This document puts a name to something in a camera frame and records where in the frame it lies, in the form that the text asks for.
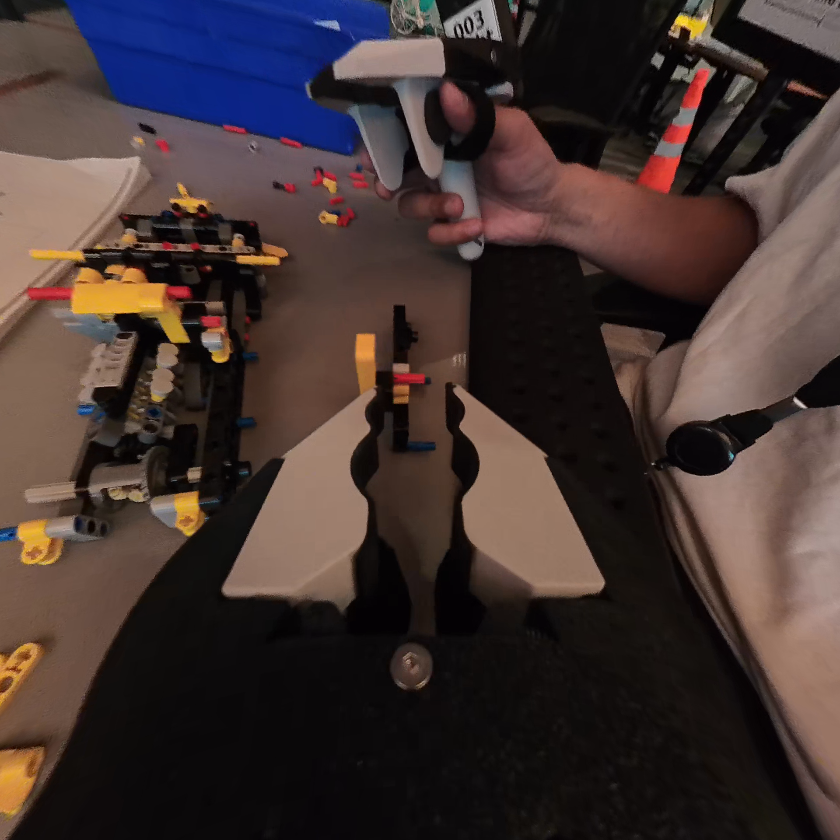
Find open instruction booklet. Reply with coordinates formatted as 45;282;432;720
0;151;153;342

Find partly built lego car chassis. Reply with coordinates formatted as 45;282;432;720
25;184;290;536

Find yellow lego wedge panel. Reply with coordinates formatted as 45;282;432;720
0;745;47;818

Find small grey yellow lego assembly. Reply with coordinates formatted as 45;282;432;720
0;515;111;567

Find yellow lego liftarm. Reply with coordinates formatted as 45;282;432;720
0;642;46;711

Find scattered lego pins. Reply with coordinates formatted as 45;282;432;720
128;121;371;229

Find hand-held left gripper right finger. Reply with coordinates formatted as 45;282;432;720
445;382;606;599

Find black lego beam assembly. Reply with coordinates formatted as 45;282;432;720
354;305;437;455

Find blue plastic bin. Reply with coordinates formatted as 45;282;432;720
66;0;395;157

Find person's right hand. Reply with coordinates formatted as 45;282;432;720
360;82;567;250

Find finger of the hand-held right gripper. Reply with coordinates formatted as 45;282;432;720
307;37;448;114

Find person's right forearm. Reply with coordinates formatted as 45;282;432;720
551;164;762;306

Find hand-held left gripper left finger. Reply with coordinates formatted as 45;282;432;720
222;387;383;601

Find orange traffic cone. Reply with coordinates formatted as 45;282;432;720
637;67;713;194

